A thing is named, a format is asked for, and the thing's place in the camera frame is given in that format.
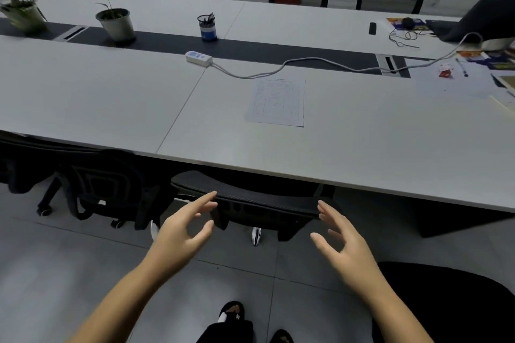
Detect person's right hand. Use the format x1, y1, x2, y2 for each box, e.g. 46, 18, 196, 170
310, 200, 393, 304

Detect person's left hand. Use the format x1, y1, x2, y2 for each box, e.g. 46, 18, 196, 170
141, 191, 219, 286

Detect person's left forearm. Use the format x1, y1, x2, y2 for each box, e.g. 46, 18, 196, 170
66, 259, 170, 343

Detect person's right forearm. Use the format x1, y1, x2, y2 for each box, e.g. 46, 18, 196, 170
364, 286, 434, 343

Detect black office chair padded backrest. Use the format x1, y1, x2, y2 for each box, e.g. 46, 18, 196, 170
151, 170, 339, 247

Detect person's black white shoe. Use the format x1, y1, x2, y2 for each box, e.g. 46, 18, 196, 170
218, 300, 245, 324

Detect person's black trouser leg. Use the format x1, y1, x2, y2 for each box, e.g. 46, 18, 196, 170
196, 319, 254, 343

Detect printed paper sheet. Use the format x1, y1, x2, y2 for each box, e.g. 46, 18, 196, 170
244, 77, 306, 128

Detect white power strip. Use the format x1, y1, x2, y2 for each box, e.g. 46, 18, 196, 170
185, 50, 213, 68

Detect blue pen holder with pens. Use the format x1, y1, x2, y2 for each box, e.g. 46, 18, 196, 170
197, 12, 218, 42

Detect small sprout in grey pot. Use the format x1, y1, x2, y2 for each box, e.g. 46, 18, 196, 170
95, 0, 137, 43

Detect colourful booklet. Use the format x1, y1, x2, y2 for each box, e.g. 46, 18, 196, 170
386, 17, 432, 32

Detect beige book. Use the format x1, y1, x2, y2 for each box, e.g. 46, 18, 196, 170
489, 73, 515, 116

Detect dark blue orange booklets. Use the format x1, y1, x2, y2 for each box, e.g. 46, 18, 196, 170
456, 49, 515, 71

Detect leafy plant in white pot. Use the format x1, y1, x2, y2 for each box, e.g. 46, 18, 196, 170
0, 0, 48, 34

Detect black laptop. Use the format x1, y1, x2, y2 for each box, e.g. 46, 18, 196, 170
425, 0, 515, 43

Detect white power cable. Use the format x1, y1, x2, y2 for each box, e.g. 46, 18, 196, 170
211, 32, 484, 80

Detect silver table cable slot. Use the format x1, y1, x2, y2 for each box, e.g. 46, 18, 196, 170
375, 53, 403, 77
53, 25, 90, 42

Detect black earphones with cable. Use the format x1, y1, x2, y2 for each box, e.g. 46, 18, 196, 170
388, 17, 434, 49

